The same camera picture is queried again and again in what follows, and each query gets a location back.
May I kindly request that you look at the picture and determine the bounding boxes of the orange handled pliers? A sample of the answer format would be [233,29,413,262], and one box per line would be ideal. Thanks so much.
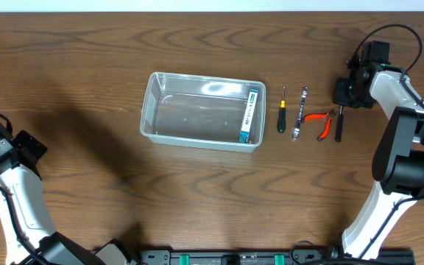
[300,109,337,143]

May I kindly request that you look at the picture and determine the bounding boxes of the clear plastic container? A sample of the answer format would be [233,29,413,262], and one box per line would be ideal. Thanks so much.
[140,72,266,152]

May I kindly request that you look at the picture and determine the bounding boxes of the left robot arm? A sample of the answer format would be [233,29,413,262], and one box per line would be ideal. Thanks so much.
[0,114,134,264]

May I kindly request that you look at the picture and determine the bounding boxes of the small hammer black orange handle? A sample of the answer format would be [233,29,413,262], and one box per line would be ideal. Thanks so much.
[335,105,345,142]

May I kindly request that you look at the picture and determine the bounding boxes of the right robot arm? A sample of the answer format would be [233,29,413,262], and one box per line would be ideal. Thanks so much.
[333,40,424,260]

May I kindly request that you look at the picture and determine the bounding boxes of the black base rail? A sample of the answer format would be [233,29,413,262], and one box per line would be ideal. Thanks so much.
[134,247,416,265]

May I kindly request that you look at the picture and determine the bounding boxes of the blue white cardboard box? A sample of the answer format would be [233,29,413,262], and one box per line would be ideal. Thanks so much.
[239,89,258,144]

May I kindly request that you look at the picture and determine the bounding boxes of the silver wrench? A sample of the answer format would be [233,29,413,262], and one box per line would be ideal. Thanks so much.
[292,87,308,141]

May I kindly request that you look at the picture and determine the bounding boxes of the black yellow screwdriver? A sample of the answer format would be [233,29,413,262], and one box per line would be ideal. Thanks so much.
[277,86,286,133]

